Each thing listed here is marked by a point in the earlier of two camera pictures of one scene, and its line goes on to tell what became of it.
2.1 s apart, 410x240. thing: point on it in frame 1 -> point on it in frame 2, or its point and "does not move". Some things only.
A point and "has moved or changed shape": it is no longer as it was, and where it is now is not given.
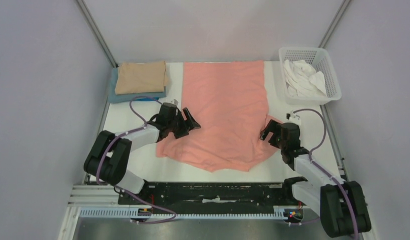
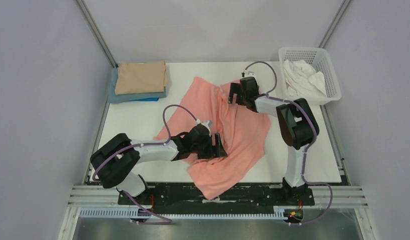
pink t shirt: x=228 y=100 has moved or changed shape
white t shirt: x=303 y=80 does not move
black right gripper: x=275 y=131 -> x=240 y=91
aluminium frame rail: x=99 y=195 does not move
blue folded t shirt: x=126 y=97 does not move
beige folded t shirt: x=141 y=77 does not move
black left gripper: x=190 y=122 -> x=213 y=151
